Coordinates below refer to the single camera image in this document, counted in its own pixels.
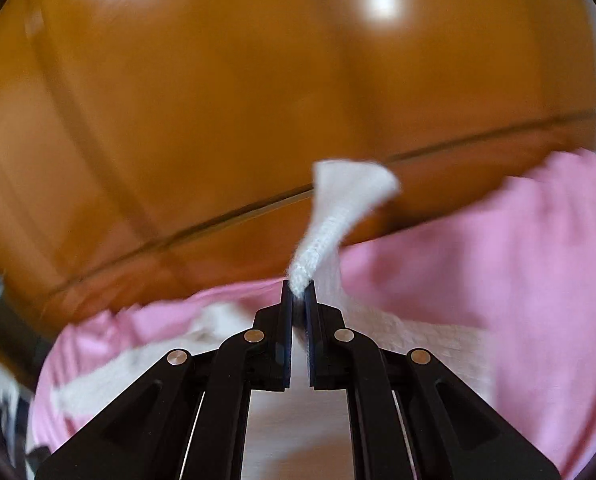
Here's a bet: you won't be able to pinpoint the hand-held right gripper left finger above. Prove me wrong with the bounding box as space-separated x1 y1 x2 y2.
36 280 294 480

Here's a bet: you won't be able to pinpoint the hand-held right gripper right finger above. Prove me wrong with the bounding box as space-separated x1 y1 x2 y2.
304 283 561 480

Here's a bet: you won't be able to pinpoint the white knitted small garment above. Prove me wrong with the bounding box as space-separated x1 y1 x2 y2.
50 159 498 480

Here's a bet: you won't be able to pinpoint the dark hanging clothes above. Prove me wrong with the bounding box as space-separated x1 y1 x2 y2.
0 390 36 461

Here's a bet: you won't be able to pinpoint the pink bed sheet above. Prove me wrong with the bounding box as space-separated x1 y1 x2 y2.
25 149 596 480

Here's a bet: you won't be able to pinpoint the wooden wardrobe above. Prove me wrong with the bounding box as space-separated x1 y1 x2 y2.
0 0 596 391

